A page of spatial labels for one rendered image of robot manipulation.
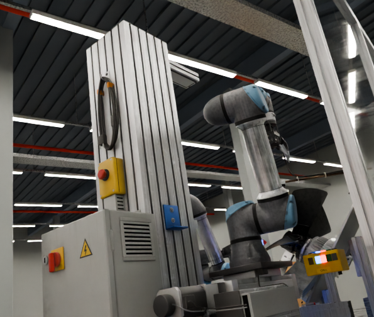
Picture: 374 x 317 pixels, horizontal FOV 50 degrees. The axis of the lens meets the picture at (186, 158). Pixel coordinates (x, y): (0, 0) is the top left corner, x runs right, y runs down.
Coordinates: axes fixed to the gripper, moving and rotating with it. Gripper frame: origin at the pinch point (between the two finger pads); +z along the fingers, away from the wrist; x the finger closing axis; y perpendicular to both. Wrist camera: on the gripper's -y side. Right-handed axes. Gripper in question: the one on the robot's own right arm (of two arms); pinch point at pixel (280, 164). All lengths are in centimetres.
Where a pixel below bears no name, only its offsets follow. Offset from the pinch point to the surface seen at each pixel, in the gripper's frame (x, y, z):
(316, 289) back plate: -17, -53, 56
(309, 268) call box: -1.4, -9.4, 46.7
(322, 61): 47, 80, 4
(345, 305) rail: 9, -12, 64
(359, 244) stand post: 10, -59, 38
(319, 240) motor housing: -9, -54, 32
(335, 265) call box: 9.9, -9.4, 47.5
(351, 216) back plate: 11, -54, 23
